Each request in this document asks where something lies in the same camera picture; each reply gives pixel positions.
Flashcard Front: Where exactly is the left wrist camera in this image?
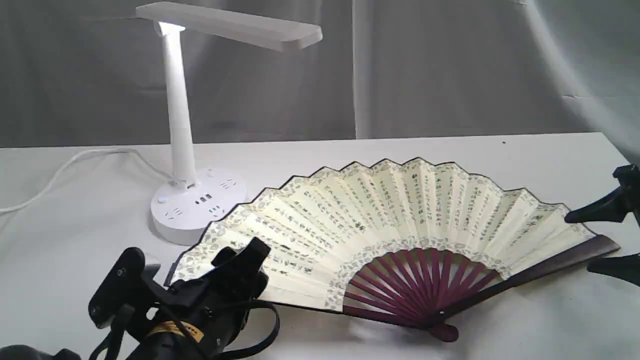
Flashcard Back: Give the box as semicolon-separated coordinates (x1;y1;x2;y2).
87;247;162;330

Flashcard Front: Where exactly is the white desk lamp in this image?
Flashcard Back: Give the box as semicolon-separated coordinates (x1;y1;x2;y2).
135;1;324;246

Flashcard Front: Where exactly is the folding paper fan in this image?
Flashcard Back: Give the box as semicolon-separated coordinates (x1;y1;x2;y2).
167;157;620;342

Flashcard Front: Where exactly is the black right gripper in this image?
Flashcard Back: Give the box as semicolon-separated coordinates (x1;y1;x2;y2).
564;164;640;287

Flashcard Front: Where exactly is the white power cable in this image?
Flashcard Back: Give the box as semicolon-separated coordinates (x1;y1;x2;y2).
0;148;173;216

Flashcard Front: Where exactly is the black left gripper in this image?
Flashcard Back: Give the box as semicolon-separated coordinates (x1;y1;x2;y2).
128;237;271;360

